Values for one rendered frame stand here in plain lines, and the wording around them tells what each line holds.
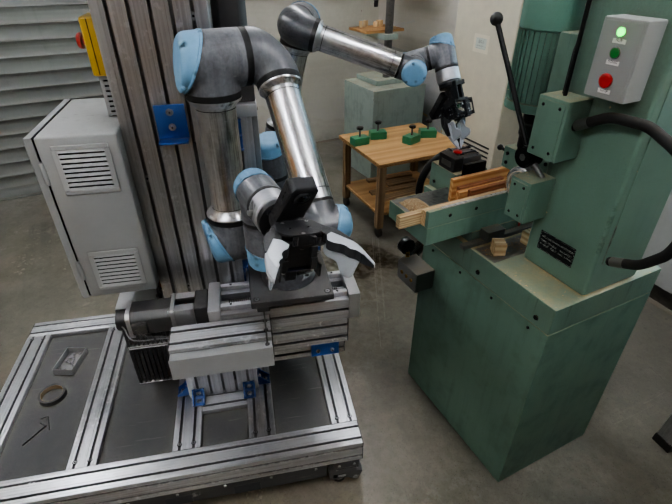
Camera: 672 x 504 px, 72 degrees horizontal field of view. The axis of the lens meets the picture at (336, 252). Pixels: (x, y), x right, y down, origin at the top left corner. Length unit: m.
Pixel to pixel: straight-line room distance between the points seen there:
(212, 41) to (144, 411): 1.32
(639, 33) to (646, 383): 1.69
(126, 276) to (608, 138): 1.29
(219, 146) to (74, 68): 3.00
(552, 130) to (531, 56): 0.27
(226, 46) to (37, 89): 3.11
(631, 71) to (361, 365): 1.55
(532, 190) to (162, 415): 1.42
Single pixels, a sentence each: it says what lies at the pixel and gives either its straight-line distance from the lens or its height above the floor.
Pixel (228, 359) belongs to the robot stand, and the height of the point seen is 0.71.
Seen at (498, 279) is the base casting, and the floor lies 0.77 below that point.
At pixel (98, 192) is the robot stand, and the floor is 1.08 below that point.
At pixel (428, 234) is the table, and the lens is 1.42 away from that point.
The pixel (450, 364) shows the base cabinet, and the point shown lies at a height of 0.29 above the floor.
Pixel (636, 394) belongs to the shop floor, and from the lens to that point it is 2.44.
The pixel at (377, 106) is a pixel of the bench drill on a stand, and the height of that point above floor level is 0.59.
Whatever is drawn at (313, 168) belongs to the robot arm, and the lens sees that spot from 0.95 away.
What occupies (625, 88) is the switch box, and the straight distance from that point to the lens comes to 1.19.
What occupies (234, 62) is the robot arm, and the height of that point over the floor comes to 1.41.
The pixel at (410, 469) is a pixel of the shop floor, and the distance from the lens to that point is 1.90.
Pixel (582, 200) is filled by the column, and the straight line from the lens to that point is 1.36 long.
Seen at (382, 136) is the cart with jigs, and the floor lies 0.55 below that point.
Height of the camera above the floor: 1.60
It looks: 33 degrees down
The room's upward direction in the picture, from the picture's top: straight up
